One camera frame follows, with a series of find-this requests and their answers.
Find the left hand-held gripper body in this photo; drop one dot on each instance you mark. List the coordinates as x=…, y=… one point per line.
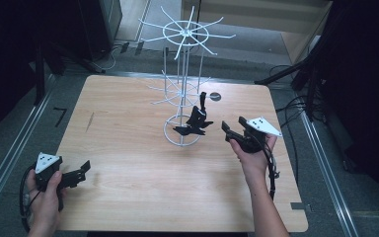
x=47, y=164

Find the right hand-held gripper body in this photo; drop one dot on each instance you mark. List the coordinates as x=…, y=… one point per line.
x=260, y=130

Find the person's right hand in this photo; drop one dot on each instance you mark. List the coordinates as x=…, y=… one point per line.
x=255, y=161

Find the person's left hand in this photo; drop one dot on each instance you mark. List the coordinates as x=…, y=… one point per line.
x=46, y=205

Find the black metal stand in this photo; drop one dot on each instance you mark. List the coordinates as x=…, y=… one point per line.
x=62, y=62
x=296, y=70

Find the grey tape patch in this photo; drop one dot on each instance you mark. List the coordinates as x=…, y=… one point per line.
x=297, y=206

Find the metal floor rail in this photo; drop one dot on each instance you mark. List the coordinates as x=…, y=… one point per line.
x=329, y=177
x=10, y=158

